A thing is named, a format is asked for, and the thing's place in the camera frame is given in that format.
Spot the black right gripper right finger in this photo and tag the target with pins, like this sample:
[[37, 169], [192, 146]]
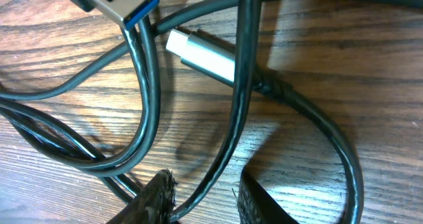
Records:
[[256, 206]]

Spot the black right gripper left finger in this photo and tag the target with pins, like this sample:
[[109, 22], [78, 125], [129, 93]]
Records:
[[153, 205]]

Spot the black usb cable silver plug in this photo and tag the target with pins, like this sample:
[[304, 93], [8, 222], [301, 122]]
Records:
[[249, 78]]

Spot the black usb cable white plug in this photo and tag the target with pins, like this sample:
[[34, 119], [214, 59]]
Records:
[[59, 142]]

